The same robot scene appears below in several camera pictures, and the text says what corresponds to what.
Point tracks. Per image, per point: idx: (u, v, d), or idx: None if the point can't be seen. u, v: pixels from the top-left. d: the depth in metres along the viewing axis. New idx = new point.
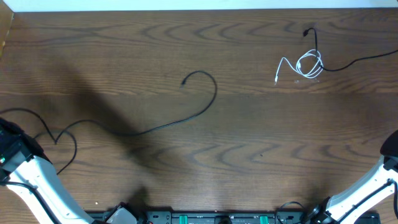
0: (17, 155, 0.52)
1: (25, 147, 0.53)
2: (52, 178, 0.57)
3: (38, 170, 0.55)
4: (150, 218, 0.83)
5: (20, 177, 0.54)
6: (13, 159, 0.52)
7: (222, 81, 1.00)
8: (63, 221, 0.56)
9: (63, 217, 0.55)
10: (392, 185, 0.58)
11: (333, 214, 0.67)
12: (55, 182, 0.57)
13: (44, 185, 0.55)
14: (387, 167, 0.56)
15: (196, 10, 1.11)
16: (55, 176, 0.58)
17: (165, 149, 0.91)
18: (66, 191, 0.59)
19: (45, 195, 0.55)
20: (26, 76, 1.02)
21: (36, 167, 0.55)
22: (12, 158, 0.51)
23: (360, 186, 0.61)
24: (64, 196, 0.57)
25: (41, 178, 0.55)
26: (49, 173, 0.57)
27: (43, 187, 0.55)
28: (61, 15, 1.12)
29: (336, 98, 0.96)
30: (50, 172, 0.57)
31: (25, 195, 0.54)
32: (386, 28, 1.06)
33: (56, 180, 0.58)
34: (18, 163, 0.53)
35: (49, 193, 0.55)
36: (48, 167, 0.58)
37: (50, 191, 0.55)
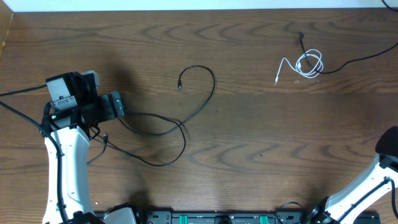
0: (64, 117, 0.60)
1: (74, 115, 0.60)
2: (79, 154, 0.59)
3: (74, 138, 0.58)
4: (150, 218, 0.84)
5: (58, 137, 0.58)
6: (60, 120, 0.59)
7: (222, 81, 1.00)
8: (64, 198, 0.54)
9: (67, 193, 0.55)
10: (388, 183, 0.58)
11: (333, 214, 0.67)
12: (79, 158, 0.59)
13: (71, 155, 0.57)
14: (382, 165, 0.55)
15: (196, 10, 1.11)
16: (84, 157, 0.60)
17: (165, 149, 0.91)
18: (84, 177, 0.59)
19: (65, 164, 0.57)
20: (26, 76, 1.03)
21: (73, 135, 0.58)
22: (61, 119, 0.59)
23: (358, 185, 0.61)
24: (80, 177, 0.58)
25: (71, 147, 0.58)
26: (79, 149, 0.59)
27: (68, 157, 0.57)
28: (61, 16, 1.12)
29: (337, 98, 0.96)
30: (81, 148, 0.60)
31: (53, 157, 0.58)
32: (386, 28, 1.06)
33: (82, 158, 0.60)
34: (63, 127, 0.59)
35: (69, 165, 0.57)
36: (83, 144, 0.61)
37: (71, 162, 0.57)
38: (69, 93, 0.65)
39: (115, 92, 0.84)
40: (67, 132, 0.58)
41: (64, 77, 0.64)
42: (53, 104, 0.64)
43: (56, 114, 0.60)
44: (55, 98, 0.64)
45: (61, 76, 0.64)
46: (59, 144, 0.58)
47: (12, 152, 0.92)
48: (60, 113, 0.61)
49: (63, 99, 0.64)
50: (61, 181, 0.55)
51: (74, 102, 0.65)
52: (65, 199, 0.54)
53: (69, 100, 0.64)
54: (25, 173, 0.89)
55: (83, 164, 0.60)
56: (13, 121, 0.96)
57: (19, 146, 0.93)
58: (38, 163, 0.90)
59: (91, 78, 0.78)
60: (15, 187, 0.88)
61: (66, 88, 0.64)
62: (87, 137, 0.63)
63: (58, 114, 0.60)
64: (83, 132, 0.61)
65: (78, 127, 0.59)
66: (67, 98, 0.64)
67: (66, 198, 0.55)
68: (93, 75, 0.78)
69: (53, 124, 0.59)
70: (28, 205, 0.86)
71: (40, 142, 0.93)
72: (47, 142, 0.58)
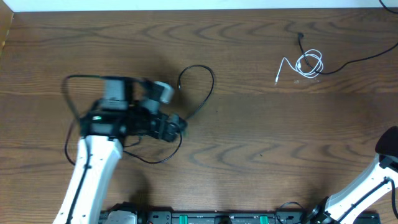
0: (106, 122, 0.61)
1: (116, 124, 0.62)
2: (105, 173, 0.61)
3: (106, 156, 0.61)
4: (150, 218, 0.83)
5: (92, 147, 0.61)
6: (101, 124, 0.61)
7: (222, 81, 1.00)
8: (75, 215, 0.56)
9: (79, 212, 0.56)
10: (388, 183, 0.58)
11: (333, 214, 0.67)
12: (104, 177, 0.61)
13: (96, 172, 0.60)
14: (383, 165, 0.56)
15: (196, 10, 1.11)
16: (107, 178, 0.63)
17: (165, 149, 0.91)
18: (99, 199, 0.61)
19: (89, 178, 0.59)
20: (25, 76, 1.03)
21: (107, 150, 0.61)
22: (102, 123, 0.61)
23: (357, 185, 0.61)
24: (97, 197, 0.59)
25: (101, 163, 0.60)
26: (107, 167, 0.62)
27: (94, 171, 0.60)
28: (61, 15, 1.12)
29: (337, 98, 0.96)
30: (108, 166, 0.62)
31: (80, 165, 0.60)
32: (386, 28, 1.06)
33: (106, 177, 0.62)
34: (101, 131, 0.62)
35: (93, 181, 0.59)
36: (111, 162, 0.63)
37: (94, 179, 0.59)
38: (122, 98, 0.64)
39: (175, 116, 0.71)
40: (103, 144, 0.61)
41: (123, 82, 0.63)
42: (104, 102, 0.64)
43: (100, 115, 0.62)
44: (109, 96, 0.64)
45: (123, 79, 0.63)
46: (91, 154, 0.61)
47: (12, 152, 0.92)
48: (104, 115, 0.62)
49: (113, 102, 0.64)
50: (79, 195, 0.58)
51: (122, 107, 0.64)
52: (76, 217, 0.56)
53: (119, 104, 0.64)
54: (24, 173, 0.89)
55: (103, 186, 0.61)
56: (13, 121, 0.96)
57: (19, 146, 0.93)
58: (37, 163, 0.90)
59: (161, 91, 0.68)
60: (15, 187, 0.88)
61: (121, 93, 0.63)
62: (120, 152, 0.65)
63: (101, 116, 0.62)
64: (119, 144, 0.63)
65: (116, 140, 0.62)
66: (117, 102, 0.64)
67: (76, 216, 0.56)
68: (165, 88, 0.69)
69: (94, 123, 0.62)
70: (27, 205, 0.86)
71: (40, 142, 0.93)
72: (80, 148, 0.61)
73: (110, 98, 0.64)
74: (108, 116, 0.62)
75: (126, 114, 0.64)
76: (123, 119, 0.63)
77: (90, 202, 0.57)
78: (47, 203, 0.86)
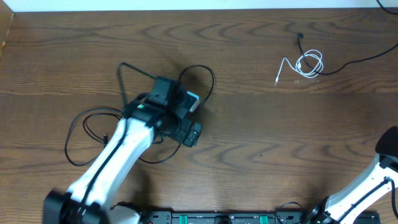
0: (147, 112, 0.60)
1: (155, 116, 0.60)
2: (134, 155, 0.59)
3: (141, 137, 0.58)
4: (150, 218, 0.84)
5: (130, 126, 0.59)
6: (140, 112, 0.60)
7: (222, 81, 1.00)
8: (97, 181, 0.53)
9: (102, 180, 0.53)
10: (388, 183, 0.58)
11: (332, 214, 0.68)
12: (131, 159, 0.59)
13: (129, 149, 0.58)
14: (383, 165, 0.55)
15: (196, 10, 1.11)
16: (134, 160, 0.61)
17: (165, 149, 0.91)
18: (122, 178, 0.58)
19: (120, 154, 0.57)
20: (25, 76, 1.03)
21: (142, 134, 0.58)
22: (142, 111, 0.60)
23: (357, 185, 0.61)
24: (122, 174, 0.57)
25: (135, 144, 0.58)
26: (137, 150, 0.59)
27: (126, 149, 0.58)
28: (60, 16, 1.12)
29: (337, 98, 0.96)
30: (138, 150, 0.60)
31: (115, 139, 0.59)
32: (386, 28, 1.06)
33: (132, 160, 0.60)
34: (140, 119, 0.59)
35: (123, 157, 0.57)
36: (142, 149, 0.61)
37: (125, 155, 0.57)
38: (166, 96, 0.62)
39: (198, 125, 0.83)
40: (139, 130, 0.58)
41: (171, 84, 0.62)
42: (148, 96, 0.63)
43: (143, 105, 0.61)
44: (153, 92, 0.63)
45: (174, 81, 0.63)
46: (126, 132, 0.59)
47: (12, 152, 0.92)
48: (147, 106, 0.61)
49: (157, 99, 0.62)
50: (108, 161, 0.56)
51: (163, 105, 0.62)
52: (98, 183, 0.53)
53: (161, 101, 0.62)
54: (25, 173, 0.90)
55: (129, 167, 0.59)
56: (13, 121, 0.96)
57: (20, 146, 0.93)
58: (38, 163, 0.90)
59: (192, 100, 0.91)
60: (15, 187, 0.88)
61: (168, 91, 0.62)
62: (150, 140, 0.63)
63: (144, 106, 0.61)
64: (152, 135, 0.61)
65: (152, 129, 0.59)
66: (161, 100, 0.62)
67: (99, 183, 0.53)
68: (196, 99, 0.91)
69: (135, 111, 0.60)
70: (28, 205, 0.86)
71: (40, 142, 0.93)
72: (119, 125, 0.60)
73: (155, 94, 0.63)
74: (149, 108, 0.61)
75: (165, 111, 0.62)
76: (161, 113, 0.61)
77: (115, 175, 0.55)
78: None
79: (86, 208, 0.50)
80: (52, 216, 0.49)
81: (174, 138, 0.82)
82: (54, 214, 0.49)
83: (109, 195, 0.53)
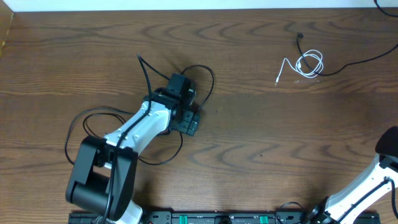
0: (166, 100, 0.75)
1: (174, 104, 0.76)
2: (155, 127, 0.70)
3: (165, 111, 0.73)
4: (150, 218, 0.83)
5: (153, 104, 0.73)
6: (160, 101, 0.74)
7: (222, 81, 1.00)
8: (129, 132, 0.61)
9: (132, 133, 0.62)
10: (388, 183, 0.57)
11: (332, 214, 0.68)
12: (153, 130, 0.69)
13: (153, 119, 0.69)
14: (383, 165, 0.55)
15: (196, 10, 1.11)
16: (153, 132, 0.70)
17: (165, 149, 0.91)
18: (145, 142, 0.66)
19: (145, 120, 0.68)
20: (25, 76, 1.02)
21: (165, 109, 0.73)
22: (161, 101, 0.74)
23: (357, 185, 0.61)
24: (146, 139, 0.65)
25: (157, 116, 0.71)
26: (158, 122, 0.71)
27: (151, 118, 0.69)
28: (61, 15, 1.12)
29: (337, 98, 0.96)
30: (157, 125, 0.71)
31: (140, 112, 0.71)
32: (386, 28, 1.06)
33: (153, 132, 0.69)
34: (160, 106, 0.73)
35: (148, 124, 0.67)
36: (160, 124, 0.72)
37: (150, 122, 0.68)
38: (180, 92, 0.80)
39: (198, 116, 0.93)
40: (161, 108, 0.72)
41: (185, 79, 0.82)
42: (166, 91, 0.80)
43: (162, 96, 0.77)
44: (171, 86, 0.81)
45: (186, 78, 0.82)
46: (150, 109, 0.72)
47: (12, 152, 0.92)
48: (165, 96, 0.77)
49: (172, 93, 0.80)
50: (136, 124, 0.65)
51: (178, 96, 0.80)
52: (130, 134, 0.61)
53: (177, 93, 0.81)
54: (24, 173, 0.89)
55: (150, 135, 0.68)
56: (13, 121, 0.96)
57: (19, 146, 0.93)
58: (37, 163, 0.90)
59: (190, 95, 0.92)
60: (15, 186, 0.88)
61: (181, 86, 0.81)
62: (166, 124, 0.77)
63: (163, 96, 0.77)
64: (168, 119, 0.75)
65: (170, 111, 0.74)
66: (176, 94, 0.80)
67: (131, 135, 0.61)
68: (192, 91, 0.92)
69: (157, 99, 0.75)
70: (27, 204, 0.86)
71: (40, 142, 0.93)
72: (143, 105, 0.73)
73: (171, 89, 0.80)
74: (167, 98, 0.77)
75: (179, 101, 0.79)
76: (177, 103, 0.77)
77: (143, 134, 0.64)
78: (47, 203, 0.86)
79: (119, 150, 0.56)
80: (87, 157, 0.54)
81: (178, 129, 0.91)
82: (89, 155, 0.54)
83: (137, 148, 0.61)
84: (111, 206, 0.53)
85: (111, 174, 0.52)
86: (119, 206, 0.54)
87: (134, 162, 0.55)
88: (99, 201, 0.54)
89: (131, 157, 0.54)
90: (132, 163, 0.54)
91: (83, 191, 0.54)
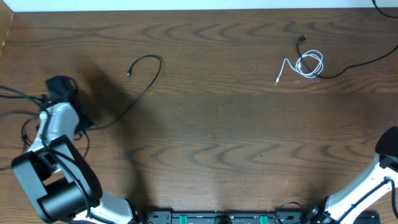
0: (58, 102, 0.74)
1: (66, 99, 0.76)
2: (68, 120, 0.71)
3: (63, 105, 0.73)
4: (150, 218, 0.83)
5: (50, 106, 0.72)
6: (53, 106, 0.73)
7: (222, 81, 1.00)
8: (48, 133, 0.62)
9: (50, 131, 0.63)
10: (388, 183, 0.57)
11: (333, 214, 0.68)
12: (68, 121, 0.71)
13: (58, 112, 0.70)
14: (382, 165, 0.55)
15: (196, 10, 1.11)
16: (71, 121, 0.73)
17: (165, 149, 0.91)
18: (68, 130, 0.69)
19: (53, 117, 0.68)
20: (25, 76, 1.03)
21: (63, 103, 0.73)
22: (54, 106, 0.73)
23: (357, 185, 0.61)
24: (64, 127, 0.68)
25: (60, 109, 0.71)
26: (67, 116, 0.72)
27: (56, 114, 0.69)
28: (60, 15, 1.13)
29: (337, 98, 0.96)
30: (69, 117, 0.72)
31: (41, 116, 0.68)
32: (387, 28, 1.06)
33: (69, 124, 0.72)
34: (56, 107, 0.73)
35: (58, 117, 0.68)
36: (71, 116, 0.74)
37: (60, 116, 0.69)
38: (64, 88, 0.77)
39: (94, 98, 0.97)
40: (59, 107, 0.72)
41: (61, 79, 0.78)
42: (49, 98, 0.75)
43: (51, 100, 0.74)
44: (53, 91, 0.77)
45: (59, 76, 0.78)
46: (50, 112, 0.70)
47: (12, 153, 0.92)
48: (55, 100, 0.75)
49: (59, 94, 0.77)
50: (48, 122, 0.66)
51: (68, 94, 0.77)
52: (49, 134, 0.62)
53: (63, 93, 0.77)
54: None
55: (66, 126, 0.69)
56: (13, 121, 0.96)
57: (19, 146, 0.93)
58: None
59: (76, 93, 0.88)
60: (15, 187, 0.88)
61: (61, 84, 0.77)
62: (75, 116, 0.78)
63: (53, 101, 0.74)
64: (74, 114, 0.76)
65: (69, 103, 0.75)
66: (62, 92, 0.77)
67: (49, 134, 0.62)
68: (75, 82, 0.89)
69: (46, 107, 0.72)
70: (28, 204, 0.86)
71: None
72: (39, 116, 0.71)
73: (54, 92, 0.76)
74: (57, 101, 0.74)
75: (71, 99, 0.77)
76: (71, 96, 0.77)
77: (58, 127, 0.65)
78: None
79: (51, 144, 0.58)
80: (28, 172, 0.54)
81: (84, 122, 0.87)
82: (28, 169, 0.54)
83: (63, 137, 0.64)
84: (85, 186, 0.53)
85: (61, 165, 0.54)
86: (91, 183, 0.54)
87: (69, 142, 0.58)
88: (72, 194, 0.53)
89: (64, 139, 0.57)
90: (68, 144, 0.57)
91: (53, 198, 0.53)
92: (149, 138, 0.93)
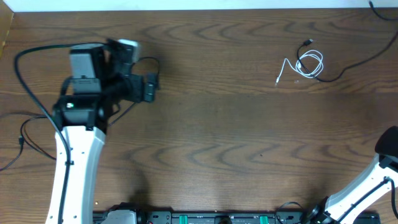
0: (81, 109, 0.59)
1: (93, 111, 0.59)
2: (91, 167, 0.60)
3: (87, 150, 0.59)
4: (150, 218, 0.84)
5: (69, 140, 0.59)
6: (76, 111, 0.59)
7: (222, 81, 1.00)
8: (65, 214, 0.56)
9: (69, 213, 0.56)
10: (388, 182, 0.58)
11: (333, 214, 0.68)
12: (91, 170, 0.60)
13: (79, 168, 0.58)
14: (383, 165, 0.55)
15: (196, 10, 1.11)
16: (96, 163, 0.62)
17: (165, 149, 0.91)
18: (92, 183, 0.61)
19: (73, 175, 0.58)
20: (26, 76, 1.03)
21: (87, 142, 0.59)
22: (76, 111, 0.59)
23: (357, 185, 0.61)
24: (87, 188, 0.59)
25: (83, 158, 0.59)
26: (91, 159, 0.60)
27: (77, 168, 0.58)
28: (60, 16, 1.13)
29: (337, 98, 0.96)
30: (93, 155, 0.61)
31: (62, 159, 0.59)
32: (387, 28, 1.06)
33: (94, 169, 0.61)
34: (76, 119, 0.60)
35: (79, 178, 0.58)
36: (95, 153, 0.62)
37: (81, 174, 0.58)
38: (94, 76, 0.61)
39: (150, 75, 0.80)
40: (79, 114, 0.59)
41: (90, 56, 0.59)
42: (74, 82, 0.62)
43: (73, 101, 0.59)
44: (78, 76, 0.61)
45: (88, 53, 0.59)
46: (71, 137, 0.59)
47: (13, 153, 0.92)
48: (78, 101, 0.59)
49: (86, 82, 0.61)
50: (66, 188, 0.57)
51: (96, 87, 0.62)
52: (66, 216, 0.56)
53: (92, 83, 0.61)
54: (25, 173, 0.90)
55: (89, 184, 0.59)
56: (13, 121, 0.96)
57: (20, 146, 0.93)
58: (38, 163, 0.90)
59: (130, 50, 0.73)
60: (15, 187, 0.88)
61: (91, 67, 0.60)
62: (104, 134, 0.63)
63: (75, 104, 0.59)
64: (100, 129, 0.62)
65: (95, 127, 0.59)
66: (90, 79, 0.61)
67: (67, 216, 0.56)
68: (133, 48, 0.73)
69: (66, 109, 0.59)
70: (28, 205, 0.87)
71: (40, 142, 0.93)
72: (59, 143, 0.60)
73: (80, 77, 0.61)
74: (82, 101, 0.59)
75: (101, 95, 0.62)
76: (102, 91, 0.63)
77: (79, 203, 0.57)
78: (48, 203, 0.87)
79: None
80: None
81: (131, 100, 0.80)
82: None
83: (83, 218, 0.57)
84: None
85: None
86: None
87: None
88: None
89: None
90: None
91: None
92: (149, 139, 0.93)
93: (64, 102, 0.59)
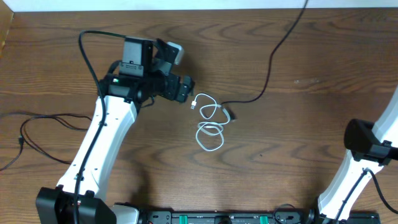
0: (123, 86, 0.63)
1: (134, 89, 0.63)
2: (119, 135, 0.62)
3: (121, 116, 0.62)
4: (150, 218, 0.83)
5: (108, 105, 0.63)
6: (118, 86, 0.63)
7: (222, 81, 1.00)
8: (87, 168, 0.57)
9: (91, 167, 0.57)
10: (368, 173, 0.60)
11: (328, 214, 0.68)
12: (118, 138, 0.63)
13: (112, 130, 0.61)
14: (356, 158, 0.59)
15: (196, 10, 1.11)
16: (122, 136, 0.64)
17: (165, 149, 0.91)
18: (114, 153, 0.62)
19: (103, 134, 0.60)
20: (25, 76, 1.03)
21: (123, 110, 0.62)
22: (119, 86, 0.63)
23: (342, 180, 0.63)
24: (111, 152, 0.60)
25: (116, 122, 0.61)
26: (121, 127, 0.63)
27: (109, 129, 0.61)
28: (60, 15, 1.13)
29: (337, 98, 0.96)
30: (124, 124, 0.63)
31: (97, 119, 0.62)
32: (387, 27, 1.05)
33: (119, 139, 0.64)
34: (117, 94, 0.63)
35: (107, 139, 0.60)
36: (125, 124, 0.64)
37: (111, 138, 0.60)
38: (140, 63, 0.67)
39: (187, 78, 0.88)
40: (120, 90, 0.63)
41: (142, 45, 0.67)
42: (122, 65, 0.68)
43: (118, 78, 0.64)
44: (126, 60, 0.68)
45: (140, 43, 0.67)
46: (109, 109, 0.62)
47: (13, 153, 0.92)
48: (122, 79, 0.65)
49: (132, 66, 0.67)
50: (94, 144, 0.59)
51: (139, 72, 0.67)
52: (87, 170, 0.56)
53: (137, 68, 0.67)
54: (25, 173, 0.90)
55: (112, 151, 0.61)
56: (13, 121, 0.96)
57: (20, 146, 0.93)
58: (37, 163, 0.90)
59: (174, 51, 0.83)
60: (15, 187, 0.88)
61: (139, 55, 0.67)
62: (135, 114, 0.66)
63: (119, 80, 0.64)
64: (134, 108, 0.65)
65: (132, 103, 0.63)
66: (136, 65, 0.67)
67: (88, 172, 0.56)
68: (178, 50, 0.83)
69: (109, 84, 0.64)
70: (27, 205, 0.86)
71: (40, 142, 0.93)
72: (98, 106, 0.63)
73: (128, 61, 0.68)
74: (125, 81, 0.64)
75: (142, 79, 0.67)
76: (143, 77, 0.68)
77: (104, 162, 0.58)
78: None
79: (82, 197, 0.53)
80: (46, 210, 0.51)
81: (166, 97, 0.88)
82: (47, 208, 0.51)
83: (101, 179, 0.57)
84: None
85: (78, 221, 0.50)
86: None
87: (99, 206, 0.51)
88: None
89: (93, 206, 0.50)
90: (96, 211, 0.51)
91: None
92: (149, 138, 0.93)
93: (111, 78, 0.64)
